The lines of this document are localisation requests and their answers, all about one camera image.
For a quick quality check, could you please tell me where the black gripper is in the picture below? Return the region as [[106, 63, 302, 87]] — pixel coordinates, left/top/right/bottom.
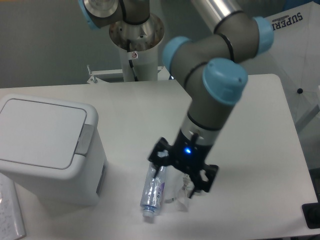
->
[[148, 130, 219, 199]]

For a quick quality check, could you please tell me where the white push-top trash can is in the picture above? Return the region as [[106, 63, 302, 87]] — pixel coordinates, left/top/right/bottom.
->
[[0, 93, 107, 206]]

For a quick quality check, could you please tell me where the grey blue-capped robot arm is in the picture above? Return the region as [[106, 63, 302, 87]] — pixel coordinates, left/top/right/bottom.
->
[[79, 0, 274, 192]]

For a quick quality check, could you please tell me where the crumpled clear plastic wrapper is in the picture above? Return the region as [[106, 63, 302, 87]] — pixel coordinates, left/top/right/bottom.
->
[[164, 172, 194, 212]]

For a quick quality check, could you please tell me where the crushed clear plastic bottle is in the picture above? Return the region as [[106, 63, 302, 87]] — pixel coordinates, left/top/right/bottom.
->
[[140, 162, 167, 223]]

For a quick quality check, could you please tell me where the black device at edge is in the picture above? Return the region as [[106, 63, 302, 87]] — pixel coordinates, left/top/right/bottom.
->
[[302, 202, 320, 229]]

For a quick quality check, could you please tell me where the white umbrella with lettering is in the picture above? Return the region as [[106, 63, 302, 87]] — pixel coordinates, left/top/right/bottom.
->
[[267, 1, 320, 132]]

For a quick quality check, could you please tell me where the white metal base frame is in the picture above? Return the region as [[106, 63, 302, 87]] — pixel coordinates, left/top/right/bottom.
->
[[86, 65, 174, 84]]

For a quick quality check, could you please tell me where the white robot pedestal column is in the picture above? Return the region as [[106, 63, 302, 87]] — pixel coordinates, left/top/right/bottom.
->
[[109, 13, 165, 82]]

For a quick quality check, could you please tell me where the black pedestal cable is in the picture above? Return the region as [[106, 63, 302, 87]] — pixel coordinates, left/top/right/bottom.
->
[[126, 39, 139, 82]]

